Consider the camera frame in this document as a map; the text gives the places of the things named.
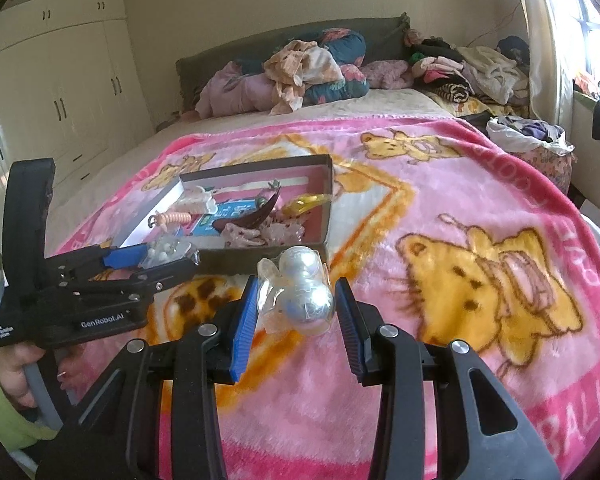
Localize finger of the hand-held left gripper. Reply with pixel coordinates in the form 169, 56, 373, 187
42, 242, 153, 281
60, 257, 202, 306

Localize brown hair clip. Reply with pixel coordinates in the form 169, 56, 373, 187
212, 180, 283, 233

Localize pink scrunchie in clear bag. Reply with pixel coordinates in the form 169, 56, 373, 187
222, 210, 306, 248

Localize pink garment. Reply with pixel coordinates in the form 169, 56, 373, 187
362, 59, 416, 90

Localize dark floral quilt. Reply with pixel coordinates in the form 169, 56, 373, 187
235, 29, 371, 106

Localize yellow hoop earrings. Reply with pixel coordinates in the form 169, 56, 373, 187
287, 191, 333, 218

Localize white hair claw clip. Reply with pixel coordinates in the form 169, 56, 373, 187
172, 185, 220, 216

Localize cream wardrobe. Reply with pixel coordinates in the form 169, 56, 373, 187
0, 0, 153, 271

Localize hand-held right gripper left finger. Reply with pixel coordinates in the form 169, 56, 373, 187
34, 275, 261, 480

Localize pink floral quilt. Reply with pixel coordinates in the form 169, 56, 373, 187
195, 60, 276, 118

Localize dark green headboard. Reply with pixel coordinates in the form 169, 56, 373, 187
175, 14, 411, 111

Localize peach floral garment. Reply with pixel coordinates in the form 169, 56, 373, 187
262, 40, 346, 113

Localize person's left hand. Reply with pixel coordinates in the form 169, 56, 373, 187
0, 347, 81, 409

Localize pearl balls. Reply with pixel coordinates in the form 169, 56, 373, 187
257, 246, 336, 337

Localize white earring card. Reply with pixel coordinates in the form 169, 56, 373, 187
142, 239, 202, 267

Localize person's left forearm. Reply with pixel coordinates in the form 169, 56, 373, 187
0, 332, 56, 453

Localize cream curtain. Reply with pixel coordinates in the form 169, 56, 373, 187
512, 0, 581, 128

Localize floral bag of clothes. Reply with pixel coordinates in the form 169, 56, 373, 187
486, 116, 578, 196

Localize brown cardboard box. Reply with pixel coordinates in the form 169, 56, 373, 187
117, 154, 336, 278

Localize pile of mixed clothes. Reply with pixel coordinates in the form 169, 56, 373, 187
405, 35, 533, 108

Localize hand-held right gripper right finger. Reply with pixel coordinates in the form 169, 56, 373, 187
334, 277, 563, 480

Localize pink spiral hair tie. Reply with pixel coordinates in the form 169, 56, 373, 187
147, 210, 203, 231

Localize blue booklet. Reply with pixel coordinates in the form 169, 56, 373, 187
182, 197, 261, 238

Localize pink printed blanket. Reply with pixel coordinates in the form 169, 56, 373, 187
45, 116, 600, 480

